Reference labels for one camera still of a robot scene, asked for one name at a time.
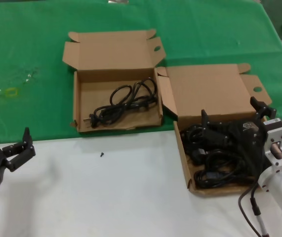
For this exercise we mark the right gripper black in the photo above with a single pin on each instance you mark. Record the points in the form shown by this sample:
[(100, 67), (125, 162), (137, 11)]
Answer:
[(250, 138)]

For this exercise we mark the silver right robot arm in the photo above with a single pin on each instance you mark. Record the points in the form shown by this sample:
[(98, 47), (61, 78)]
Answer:
[(279, 177)]

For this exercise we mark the open brown cardboard box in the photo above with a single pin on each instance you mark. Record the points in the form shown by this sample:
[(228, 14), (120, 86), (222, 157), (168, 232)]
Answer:
[(205, 86), (111, 51)]

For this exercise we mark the small black screw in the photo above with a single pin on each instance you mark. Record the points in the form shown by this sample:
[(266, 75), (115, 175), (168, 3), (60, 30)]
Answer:
[(102, 154)]

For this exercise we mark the green table cloth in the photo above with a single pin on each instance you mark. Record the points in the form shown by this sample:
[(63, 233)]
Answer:
[(19, 37)]

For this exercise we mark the small grey metal tray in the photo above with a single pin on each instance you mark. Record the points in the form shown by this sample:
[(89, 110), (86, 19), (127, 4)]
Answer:
[(117, 1)]

